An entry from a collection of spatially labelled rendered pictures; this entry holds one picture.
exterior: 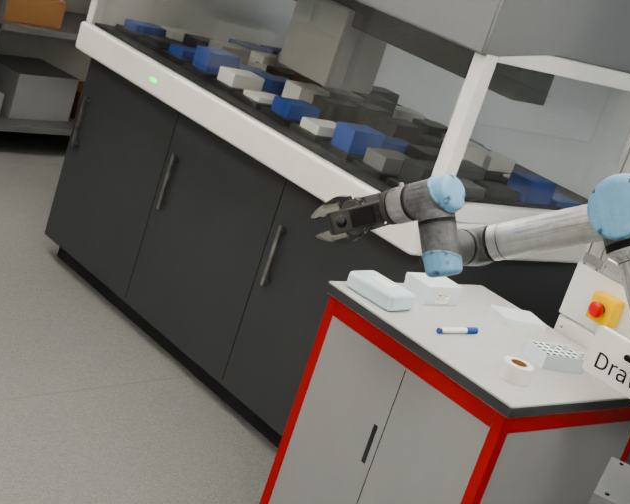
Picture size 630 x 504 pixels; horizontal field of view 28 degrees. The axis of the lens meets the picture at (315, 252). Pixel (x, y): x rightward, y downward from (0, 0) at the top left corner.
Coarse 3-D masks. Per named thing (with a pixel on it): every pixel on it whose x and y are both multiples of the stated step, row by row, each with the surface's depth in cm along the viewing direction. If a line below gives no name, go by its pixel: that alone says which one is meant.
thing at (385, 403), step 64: (384, 320) 291; (448, 320) 305; (320, 384) 307; (384, 384) 292; (448, 384) 277; (512, 384) 276; (576, 384) 290; (320, 448) 307; (384, 448) 291; (448, 448) 277; (512, 448) 272; (576, 448) 290
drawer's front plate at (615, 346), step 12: (600, 336) 279; (612, 336) 277; (600, 348) 279; (612, 348) 277; (624, 348) 275; (588, 360) 281; (600, 360) 279; (612, 360) 277; (624, 360) 275; (588, 372) 281; (600, 372) 279; (612, 372) 277; (612, 384) 277; (624, 384) 274
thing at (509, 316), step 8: (496, 312) 320; (504, 312) 320; (512, 312) 322; (520, 312) 325; (528, 312) 327; (504, 320) 317; (512, 320) 317; (520, 320) 318; (528, 320) 320; (536, 320) 322; (536, 328) 321; (544, 328) 321
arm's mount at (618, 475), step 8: (608, 464) 242; (616, 464) 244; (624, 464) 246; (608, 472) 238; (616, 472) 240; (624, 472) 241; (600, 480) 232; (608, 480) 234; (616, 480) 235; (624, 480) 237; (600, 488) 228; (608, 488) 230; (616, 488) 231; (624, 488) 233; (592, 496) 225; (600, 496) 224; (608, 496) 226; (616, 496) 227; (624, 496) 229
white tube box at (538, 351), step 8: (528, 344) 298; (536, 344) 297; (544, 344) 299; (560, 344) 303; (528, 352) 297; (536, 352) 295; (544, 352) 292; (552, 352) 295; (560, 352) 297; (568, 352) 299; (576, 352) 301; (536, 360) 294; (544, 360) 292; (552, 360) 293; (560, 360) 294; (568, 360) 295; (576, 360) 296; (544, 368) 293; (552, 368) 294; (560, 368) 295; (568, 368) 296; (576, 368) 297
